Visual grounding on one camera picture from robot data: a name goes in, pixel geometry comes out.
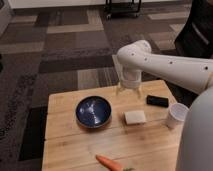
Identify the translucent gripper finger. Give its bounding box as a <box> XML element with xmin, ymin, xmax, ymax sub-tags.
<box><xmin>116</xmin><ymin>83</ymin><xmax>122</xmax><ymax>95</ymax></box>
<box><xmin>135</xmin><ymin>87</ymin><xmax>142</xmax><ymax>98</ymax></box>

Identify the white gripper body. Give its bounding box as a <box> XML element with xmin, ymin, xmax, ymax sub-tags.
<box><xmin>120</xmin><ymin>69</ymin><xmax>141</xmax><ymax>89</ymax></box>

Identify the black eraser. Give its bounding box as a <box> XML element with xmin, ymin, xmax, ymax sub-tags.
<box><xmin>146</xmin><ymin>95</ymin><xmax>169</xmax><ymax>107</ymax></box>

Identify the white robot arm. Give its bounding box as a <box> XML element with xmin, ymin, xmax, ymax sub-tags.
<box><xmin>117</xmin><ymin>40</ymin><xmax>213</xmax><ymax>171</ymax></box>

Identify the white sponge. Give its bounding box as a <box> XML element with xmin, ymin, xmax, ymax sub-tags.
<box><xmin>124</xmin><ymin>110</ymin><xmax>146</xmax><ymax>125</ymax></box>

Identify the dark blue bowl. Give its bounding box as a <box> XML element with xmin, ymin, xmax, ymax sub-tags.
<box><xmin>75</xmin><ymin>96</ymin><xmax>112</xmax><ymax>129</ymax></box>

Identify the white paper cup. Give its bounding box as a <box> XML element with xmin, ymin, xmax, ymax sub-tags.
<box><xmin>165</xmin><ymin>103</ymin><xmax>189</xmax><ymax>129</ymax></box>

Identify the black wheeled cart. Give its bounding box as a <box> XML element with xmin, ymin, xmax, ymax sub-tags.
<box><xmin>104</xmin><ymin>0</ymin><xmax>142</xmax><ymax>19</ymax></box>

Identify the black office chair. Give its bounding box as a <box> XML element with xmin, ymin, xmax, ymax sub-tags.
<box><xmin>174</xmin><ymin>0</ymin><xmax>213</xmax><ymax>59</ymax></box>

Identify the orange carrot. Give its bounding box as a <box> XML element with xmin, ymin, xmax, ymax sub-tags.
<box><xmin>95</xmin><ymin>155</ymin><xmax>123</xmax><ymax>171</ymax></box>

